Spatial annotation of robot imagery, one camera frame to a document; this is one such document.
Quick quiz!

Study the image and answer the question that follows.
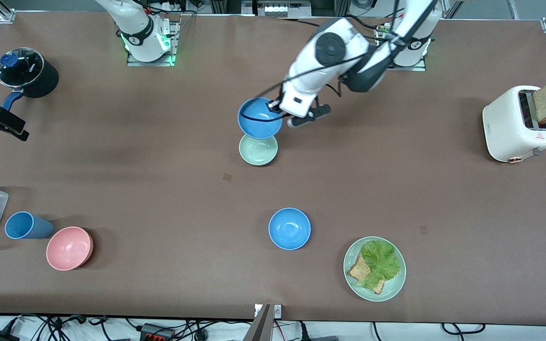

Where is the blue bowl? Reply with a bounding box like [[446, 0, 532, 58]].
[[268, 207, 311, 251], [237, 97, 284, 140]]

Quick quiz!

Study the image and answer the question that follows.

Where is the green bowl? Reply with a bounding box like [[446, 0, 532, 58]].
[[238, 134, 279, 166]]

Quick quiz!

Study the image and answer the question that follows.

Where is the pink bowl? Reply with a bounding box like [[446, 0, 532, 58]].
[[46, 226, 94, 271]]

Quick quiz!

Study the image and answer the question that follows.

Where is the glass lid blue knob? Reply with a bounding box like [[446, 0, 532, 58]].
[[0, 47, 45, 89]]

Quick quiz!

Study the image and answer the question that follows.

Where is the white control box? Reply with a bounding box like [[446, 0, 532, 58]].
[[242, 0, 311, 18]]

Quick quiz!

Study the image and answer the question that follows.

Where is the blue cup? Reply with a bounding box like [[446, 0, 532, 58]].
[[5, 211, 55, 240]]

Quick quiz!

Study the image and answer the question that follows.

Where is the brown toast slice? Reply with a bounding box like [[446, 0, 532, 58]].
[[347, 252, 386, 295]]

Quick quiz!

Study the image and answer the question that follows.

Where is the green lettuce leaf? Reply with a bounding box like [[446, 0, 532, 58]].
[[356, 240, 401, 290]]

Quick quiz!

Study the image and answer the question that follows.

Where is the cream white toaster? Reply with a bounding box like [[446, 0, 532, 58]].
[[482, 85, 546, 164]]

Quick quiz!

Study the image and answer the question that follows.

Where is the green plate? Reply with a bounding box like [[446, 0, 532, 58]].
[[343, 236, 407, 302]]

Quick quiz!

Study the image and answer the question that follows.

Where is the grey tripod leg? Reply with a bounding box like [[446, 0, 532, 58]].
[[244, 305, 273, 341]]

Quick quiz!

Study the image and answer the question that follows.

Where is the black red power strip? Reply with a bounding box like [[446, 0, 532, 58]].
[[140, 323, 175, 341]]

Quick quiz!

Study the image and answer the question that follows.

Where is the black corrugated cable hose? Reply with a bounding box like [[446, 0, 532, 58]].
[[241, 0, 437, 123]]

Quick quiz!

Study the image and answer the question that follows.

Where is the black pot blue handle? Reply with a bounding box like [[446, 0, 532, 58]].
[[0, 47, 59, 114]]

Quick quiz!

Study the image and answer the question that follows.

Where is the black table cable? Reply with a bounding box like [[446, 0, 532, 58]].
[[277, 17, 330, 27]]

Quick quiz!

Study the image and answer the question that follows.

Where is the white metal bracket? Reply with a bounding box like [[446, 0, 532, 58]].
[[254, 305, 282, 319]]

